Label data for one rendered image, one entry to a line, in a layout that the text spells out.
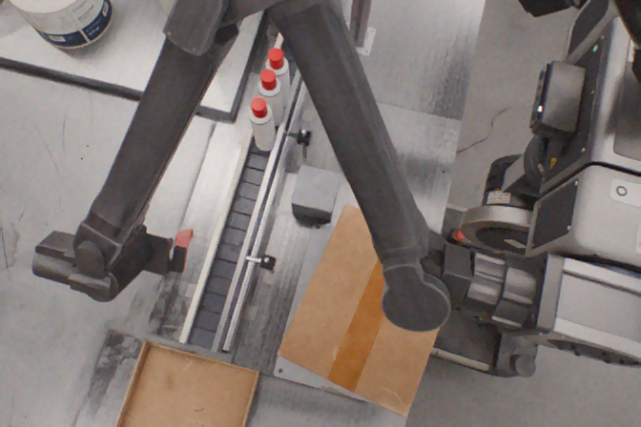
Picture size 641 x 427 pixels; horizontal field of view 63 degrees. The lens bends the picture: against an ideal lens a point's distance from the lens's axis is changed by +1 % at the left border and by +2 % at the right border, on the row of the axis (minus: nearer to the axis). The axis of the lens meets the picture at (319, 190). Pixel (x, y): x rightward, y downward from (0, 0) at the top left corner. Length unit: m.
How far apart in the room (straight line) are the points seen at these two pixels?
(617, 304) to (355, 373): 0.46
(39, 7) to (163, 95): 0.88
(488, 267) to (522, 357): 1.26
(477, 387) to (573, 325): 1.56
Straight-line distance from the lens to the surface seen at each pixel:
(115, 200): 0.68
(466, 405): 2.14
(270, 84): 1.12
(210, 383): 1.24
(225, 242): 1.22
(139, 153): 0.62
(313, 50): 0.50
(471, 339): 1.89
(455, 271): 0.60
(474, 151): 2.32
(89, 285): 0.79
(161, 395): 1.27
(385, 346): 0.94
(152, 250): 0.85
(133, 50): 1.46
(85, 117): 1.47
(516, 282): 0.61
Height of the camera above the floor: 2.05
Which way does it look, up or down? 73 degrees down
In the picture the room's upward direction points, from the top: 3 degrees clockwise
